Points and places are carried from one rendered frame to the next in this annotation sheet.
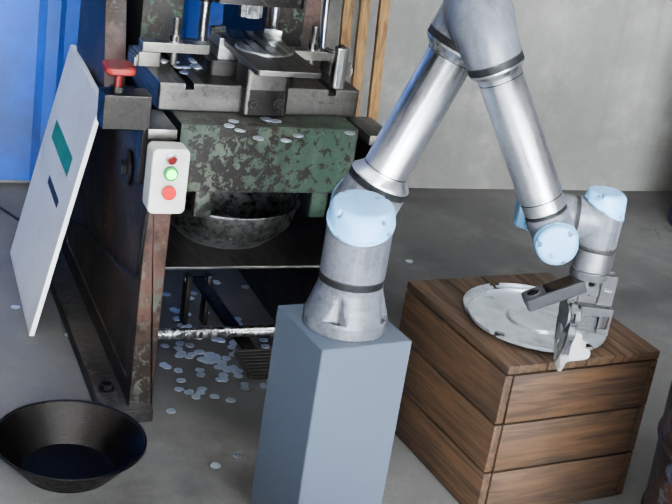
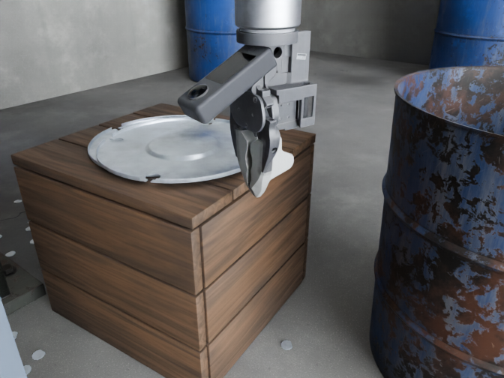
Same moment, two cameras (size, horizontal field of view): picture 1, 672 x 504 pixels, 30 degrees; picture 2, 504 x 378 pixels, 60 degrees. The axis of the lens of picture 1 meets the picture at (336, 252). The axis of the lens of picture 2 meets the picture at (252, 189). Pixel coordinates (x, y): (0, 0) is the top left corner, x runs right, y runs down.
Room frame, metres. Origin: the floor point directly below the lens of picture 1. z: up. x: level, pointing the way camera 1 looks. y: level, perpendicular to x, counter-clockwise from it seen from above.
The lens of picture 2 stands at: (1.70, -0.20, 0.64)
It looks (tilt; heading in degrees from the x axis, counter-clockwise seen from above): 27 degrees down; 332
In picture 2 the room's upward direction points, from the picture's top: straight up
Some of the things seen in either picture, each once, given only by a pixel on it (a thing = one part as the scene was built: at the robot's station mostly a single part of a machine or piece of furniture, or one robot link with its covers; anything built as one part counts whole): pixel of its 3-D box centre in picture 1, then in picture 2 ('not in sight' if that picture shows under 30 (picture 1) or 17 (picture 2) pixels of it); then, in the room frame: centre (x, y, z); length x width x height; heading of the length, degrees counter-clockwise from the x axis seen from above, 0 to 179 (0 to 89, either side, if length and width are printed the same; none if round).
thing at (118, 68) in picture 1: (117, 82); not in sight; (2.39, 0.48, 0.72); 0.07 x 0.06 x 0.08; 24
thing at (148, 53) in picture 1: (170, 40); not in sight; (2.66, 0.42, 0.76); 0.17 x 0.06 x 0.10; 114
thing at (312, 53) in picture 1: (316, 49); not in sight; (2.80, 0.11, 0.76); 0.17 x 0.06 x 0.10; 114
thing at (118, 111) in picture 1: (122, 133); not in sight; (2.39, 0.46, 0.62); 0.10 x 0.06 x 0.20; 114
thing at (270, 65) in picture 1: (267, 84); not in sight; (2.57, 0.20, 0.72); 0.25 x 0.14 x 0.14; 24
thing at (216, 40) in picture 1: (246, 44); not in sight; (2.73, 0.27, 0.76); 0.15 x 0.09 x 0.05; 114
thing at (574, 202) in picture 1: (547, 214); not in sight; (2.15, -0.37, 0.67); 0.11 x 0.11 x 0.08; 0
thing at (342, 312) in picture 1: (348, 297); not in sight; (2.03, -0.03, 0.50); 0.15 x 0.15 x 0.10
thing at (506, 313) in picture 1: (536, 319); (183, 145); (2.39, -0.43, 0.36); 0.29 x 0.29 x 0.01
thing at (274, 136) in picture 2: (568, 331); (263, 136); (2.14, -0.45, 0.45); 0.05 x 0.02 x 0.09; 6
